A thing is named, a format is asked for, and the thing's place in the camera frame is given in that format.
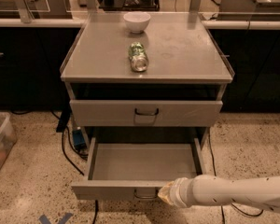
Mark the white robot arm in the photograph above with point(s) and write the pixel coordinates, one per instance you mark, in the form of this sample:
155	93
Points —
209	190

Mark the blue power box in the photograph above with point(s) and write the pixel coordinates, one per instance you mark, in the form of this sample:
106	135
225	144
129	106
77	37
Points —
78	139

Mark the white counter rail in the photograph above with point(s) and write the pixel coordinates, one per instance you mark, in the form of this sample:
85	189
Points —
226	25

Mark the grey drawer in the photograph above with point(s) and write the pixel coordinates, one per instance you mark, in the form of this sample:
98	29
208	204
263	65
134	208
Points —
145	113
128	172

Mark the white ceramic bowl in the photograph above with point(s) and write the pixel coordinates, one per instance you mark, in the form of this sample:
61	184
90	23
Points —
136	21

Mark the grey top drawer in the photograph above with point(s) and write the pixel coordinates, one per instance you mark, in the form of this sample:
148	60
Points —
145	113

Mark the yellow covered gripper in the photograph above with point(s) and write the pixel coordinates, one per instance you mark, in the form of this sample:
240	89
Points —
179	192

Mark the green crushed soda can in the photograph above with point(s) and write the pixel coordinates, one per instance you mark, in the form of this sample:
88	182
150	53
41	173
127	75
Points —
138	58

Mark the grey metal drawer cabinet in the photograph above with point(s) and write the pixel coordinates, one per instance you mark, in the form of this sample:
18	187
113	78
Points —
184	63

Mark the clear plastic storage bin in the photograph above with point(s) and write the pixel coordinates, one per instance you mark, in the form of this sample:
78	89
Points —
0	143

